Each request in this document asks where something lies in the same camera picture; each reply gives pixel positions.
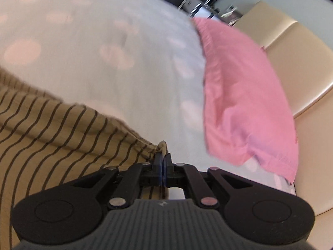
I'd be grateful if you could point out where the brown striped shirt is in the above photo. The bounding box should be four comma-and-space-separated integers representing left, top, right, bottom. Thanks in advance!
1, 69, 168, 249

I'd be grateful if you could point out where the pink pillow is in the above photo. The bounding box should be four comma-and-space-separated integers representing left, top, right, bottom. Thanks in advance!
193, 17, 299, 183

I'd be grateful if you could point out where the polka dot bed sheet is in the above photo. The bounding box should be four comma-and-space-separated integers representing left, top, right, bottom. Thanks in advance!
1, 0, 295, 194

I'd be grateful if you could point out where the white bedside table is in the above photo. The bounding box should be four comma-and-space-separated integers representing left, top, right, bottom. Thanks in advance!
178, 0, 221, 21

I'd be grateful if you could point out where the cream padded headboard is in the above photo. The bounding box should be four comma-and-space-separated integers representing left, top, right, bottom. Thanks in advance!
235, 1, 332, 249

